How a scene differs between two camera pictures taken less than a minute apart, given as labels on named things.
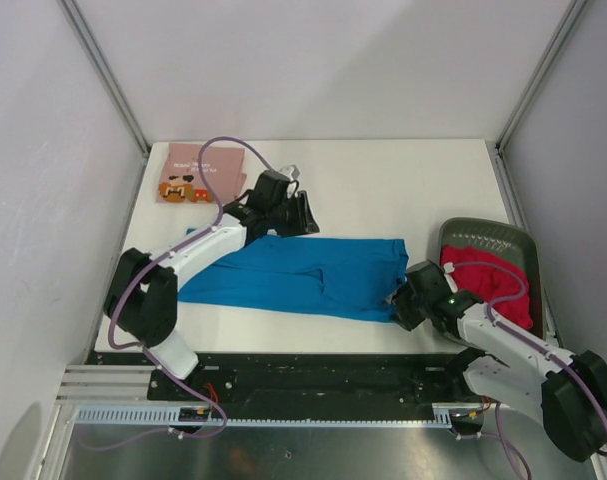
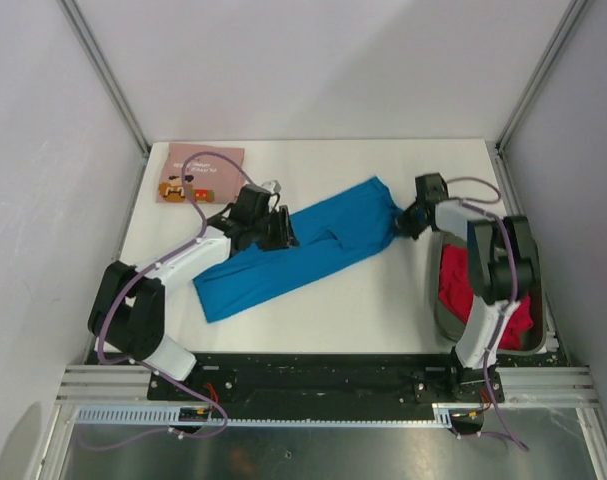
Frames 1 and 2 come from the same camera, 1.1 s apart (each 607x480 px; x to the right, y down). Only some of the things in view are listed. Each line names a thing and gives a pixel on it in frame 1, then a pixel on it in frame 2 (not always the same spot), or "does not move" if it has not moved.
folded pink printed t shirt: (181, 180) does not move
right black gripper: (403, 315) to (403, 226)
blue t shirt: (327, 277) to (342, 228)
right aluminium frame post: (504, 178) does not move
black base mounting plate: (310, 381) does not move
